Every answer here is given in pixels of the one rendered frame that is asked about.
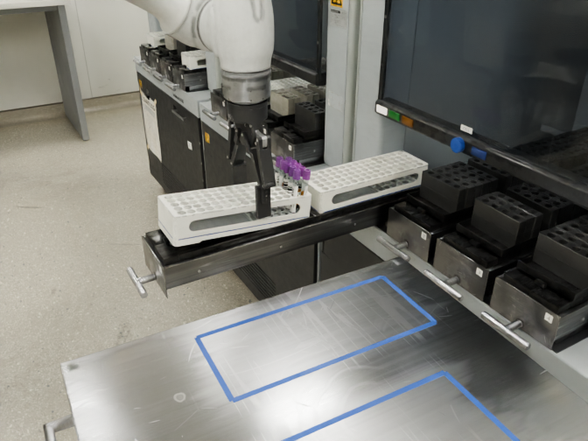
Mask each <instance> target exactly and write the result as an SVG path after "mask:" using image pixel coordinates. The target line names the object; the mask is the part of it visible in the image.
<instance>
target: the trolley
mask: <svg viewBox="0 0 588 441"><path fill-rule="evenodd" d="M60 369H61V373H62V376H63V381H64V384H65V388H66V395H67V399H68V402H69V406H70V410H71V414H70V415H68V416H63V417H62V418H59V419H57V420H54V421H51V422H50V423H46V424H43V429H44V434H45V441H56V437H55V432H58V431H63V430H65V429H68V428H71V427H74V428H75V432H76V436H77V439H78V441H588V402H586V401H585V400H584V399H583V398H581V397H580V396H579V395H577V394H576V393H575V392H573V391H572V390H571V389H569V388H568V387H567V386H565V385H564V384H563V383H562V382H560V381H559V380H558V379H557V378H556V377H555V376H553V375H552V374H550V373H549V372H548V371H547V370H545V369H544V368H543V367H541V366H540V365H539V364H537V363H536V362H535V361H534V360H532V359H531V358H530V357H528V356H527V355H526V354H525V353H524V352H523V351H521V350H520V349H519V348H517V347H516V346H515V345H513V344H512V343H511V342H510V341H508V340H507V339H505V338H504V337H503V336H502V335H500V334H499V333H498V332H496V331H495V330H494V329H493V328H492V327H491V326H490V325H488V324H487V323H485V322H484V321H483V320H482V319H480V318H479V317H478V316H476V315H475V314H474V313H472V312H471V311H470V310H468V309H467V308H466V307H464V306H463V305H462V304H461V303H460V302H459V301H458V300H456V299H455V298H454V297H452V296H451V295H450V294H448V293H447V292H446V291H444V290H443V289H442V288H440V287H439V286H438V285H437V284H435V283H434V282H432V281H431V280H430V279H429V278H428V277H427V276H425V275H424V274H423V273H422V272H420V271H419V270H418V269H416V268H415V267H414V266H412V265H411V264H410V263H409V262H407V261H406V260H405V259H403V258H402V257H401V256H398V257H396V258H393V259H390V260H387V261H385V262H379V263H377V264H374V265H371V266H368V267H365V268H362V269H357V270H355V271H352V272H348V273H346V274H343V275H340V276H335V277H332V278H329V279H326V280H324V281H321V282H317V283H313V284H310V285H307V286H305V287H301V288H298V289H295V290H291V291H288V292H285V293H282V294H279V295H276V296H274V297H268V298H265V299H263V300H260V301H257V302H254V303H251V304H246V305H244V306H241V307H237V308H234V309H232V310H229V311H224V312H221V313H218V314H215V315H213V316H210V317H207V318H202V319H199V320H196V321H193V322H191V323H187V324H184V325H180V326H177V327H174V328H171V329H168V330H165V331H162V332H158V333H154V334H152V335H149V336H146V337H143V338H141V339H135V340H132V341H130V342H127V343H123V344H121V345H118V346H113V347H111V348H107V349H104V350H101V351H99V352H96V353H91V354H88V355H85V356H82V357H80V358H77V359H73V360H69V361H66V362H63V363H61V364H60Z"/></svg>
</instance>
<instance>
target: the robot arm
mask: <svg viewBox="0 0 588 441"><path fill-rule="evenodd" d="M125 1H127V2H129V3H131V4H134V5H135V6H137V7H139V8H141V9H143V10H145V11H147V12H149V13H150V14H151V15H153V16H154V17H156V18H157V19H158V21H159V23H160V27H161V29H162V31H163V32H165V33H167V34H169V35H171V36H172V37H174V38H175V39H177V40H178V41H180V42H181V43H183V44H185V45H187V46H191V47H196V48H198V49H200V50H204V51H207V52H211V53H214V55H215V56H216V57H217V58H219V59H220V67H221V70H220V73H221V79H222V93H223V97H224V98H225V99H227V116H228V140H227V159H228V160H231V162H230V163H231V165H232V178H233V186H234V185H240V184H247V166H246V164H245V163H247V162H246V160H245V159H244V158H245V155H246V152H247V153H248V154H249V155H250V158H251V161H252V165H253V168H254V172H255V178H256V182H257V185H255V210H256V218H257V219H261V218H265V217H269V216H271V201H270V188H271V187H274V186H276V185H277V184H276V178H275V173H274V166H273V160H272V155H271V148H270V135H266V136H265V135H264V134H263V131H262V126H261V123H262V122H263V121H264V120H266V119H267V117H268V98H269V97H270V95H271V82H270V74H271V69H270V62H271V57H272V53H273V51H274V16H273V8H272V2H271V0H125ZM254 147H256V148H255V149H251V148H254ZM232 152H233V153H232Z"/></svg>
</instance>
